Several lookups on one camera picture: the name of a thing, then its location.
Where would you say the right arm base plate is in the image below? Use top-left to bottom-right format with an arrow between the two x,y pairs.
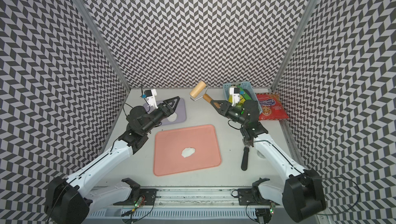
237,188 -> 271,206

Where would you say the wooden dough roller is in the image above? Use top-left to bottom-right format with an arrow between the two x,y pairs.
189,81 -> 213,103

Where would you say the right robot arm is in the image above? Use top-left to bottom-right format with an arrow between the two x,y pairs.
205,96 -> 326,223

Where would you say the round white dough disc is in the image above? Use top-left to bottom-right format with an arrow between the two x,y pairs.
167,113 -> 177,122

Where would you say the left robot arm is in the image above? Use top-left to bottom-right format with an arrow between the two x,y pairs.
44,97 -> 180,224

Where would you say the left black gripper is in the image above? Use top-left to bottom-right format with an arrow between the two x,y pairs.
142,96 -> 180,135

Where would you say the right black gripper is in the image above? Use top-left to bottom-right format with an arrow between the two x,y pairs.
210,100 -> 248,126

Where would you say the white dough piece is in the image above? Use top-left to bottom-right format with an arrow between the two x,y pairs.
181,147 -> 196,158

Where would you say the yellow napa cabbage toy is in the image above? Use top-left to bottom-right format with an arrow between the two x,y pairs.
228,95 -> 233,104

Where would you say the green cucumber toy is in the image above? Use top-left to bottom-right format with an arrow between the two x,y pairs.
237,85 -> 253,101

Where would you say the lavender tray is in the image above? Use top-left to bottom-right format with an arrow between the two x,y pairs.
162,98 -> 187,126

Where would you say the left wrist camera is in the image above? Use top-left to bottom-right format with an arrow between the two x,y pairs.
142,89 -> 158,109

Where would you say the pink tray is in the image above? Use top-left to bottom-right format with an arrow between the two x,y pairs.
153,124 -> 222,177

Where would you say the black handled scraper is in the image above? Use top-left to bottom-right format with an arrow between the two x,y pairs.
241,142 -> 250,171

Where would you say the light blue plastic basket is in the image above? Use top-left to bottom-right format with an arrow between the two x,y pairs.
223,82 -> 263,114

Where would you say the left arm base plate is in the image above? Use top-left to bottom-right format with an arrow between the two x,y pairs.
113,188 -> 158,206

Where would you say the red snack bag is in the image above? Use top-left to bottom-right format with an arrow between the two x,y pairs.
256,93 -> 289,121

